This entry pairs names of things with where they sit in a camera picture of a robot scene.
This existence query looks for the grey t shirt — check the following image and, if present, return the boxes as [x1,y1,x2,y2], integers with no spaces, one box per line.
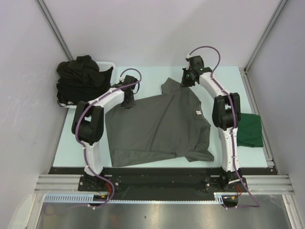
[105,78,214,167]

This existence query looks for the purple cable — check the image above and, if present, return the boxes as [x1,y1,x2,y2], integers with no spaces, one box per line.
[189,45,262,208]
[44,68,143,217]

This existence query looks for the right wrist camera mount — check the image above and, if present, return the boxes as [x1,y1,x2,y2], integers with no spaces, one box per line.
[186,54,194,69]

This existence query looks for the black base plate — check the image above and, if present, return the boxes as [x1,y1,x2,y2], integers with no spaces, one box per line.
[49,167,279,202]

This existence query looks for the green folded t shirt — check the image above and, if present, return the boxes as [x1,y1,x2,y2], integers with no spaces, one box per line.
[237,113,264,148]

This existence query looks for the white plastic basket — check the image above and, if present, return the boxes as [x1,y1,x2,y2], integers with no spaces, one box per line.
[57,61,116,110]

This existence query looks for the aluminium frame rail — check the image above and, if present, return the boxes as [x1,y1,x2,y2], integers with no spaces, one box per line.
[34,175,295,195]

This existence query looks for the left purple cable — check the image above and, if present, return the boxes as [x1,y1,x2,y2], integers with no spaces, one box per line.
[44,68,143,217]

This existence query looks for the light blue cable duct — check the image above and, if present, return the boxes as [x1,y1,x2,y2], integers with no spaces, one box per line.
[44,193,224,204]

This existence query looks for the black t shirts pile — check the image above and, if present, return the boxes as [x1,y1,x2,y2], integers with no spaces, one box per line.
[56,55,114,107]

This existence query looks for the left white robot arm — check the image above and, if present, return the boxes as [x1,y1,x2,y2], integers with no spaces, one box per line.
[71,75,141,191]

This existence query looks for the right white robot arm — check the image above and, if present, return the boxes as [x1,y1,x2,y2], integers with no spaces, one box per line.
[181,55,245,191]

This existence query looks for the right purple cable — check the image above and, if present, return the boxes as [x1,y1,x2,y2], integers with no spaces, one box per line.
[189,45,262,208]

